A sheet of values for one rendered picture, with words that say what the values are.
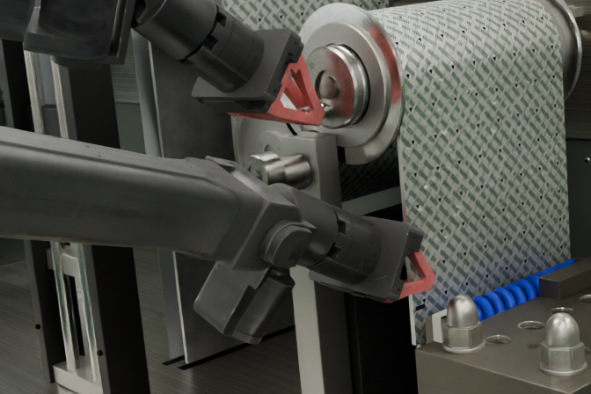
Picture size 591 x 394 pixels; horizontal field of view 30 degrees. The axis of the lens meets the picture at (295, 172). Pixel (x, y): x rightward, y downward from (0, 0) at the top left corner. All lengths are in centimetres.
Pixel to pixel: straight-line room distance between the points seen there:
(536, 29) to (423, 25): 15
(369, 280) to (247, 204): 20
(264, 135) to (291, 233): 32
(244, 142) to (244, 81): 24
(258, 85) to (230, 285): 16
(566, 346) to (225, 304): 27
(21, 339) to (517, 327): 76
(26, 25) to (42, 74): 41
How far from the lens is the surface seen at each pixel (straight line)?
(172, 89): 128
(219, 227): 76
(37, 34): 86
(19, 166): 60
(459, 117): 103
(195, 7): 88
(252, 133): 113
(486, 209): 107
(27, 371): 141
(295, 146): 102
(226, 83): 91
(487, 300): 104
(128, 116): 197
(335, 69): 98
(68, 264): 127
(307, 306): 105
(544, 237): 114
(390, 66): 96
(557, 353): 90
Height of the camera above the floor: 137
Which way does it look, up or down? 11 degrees down
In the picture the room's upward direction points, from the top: 5 degrees counter-clockwise
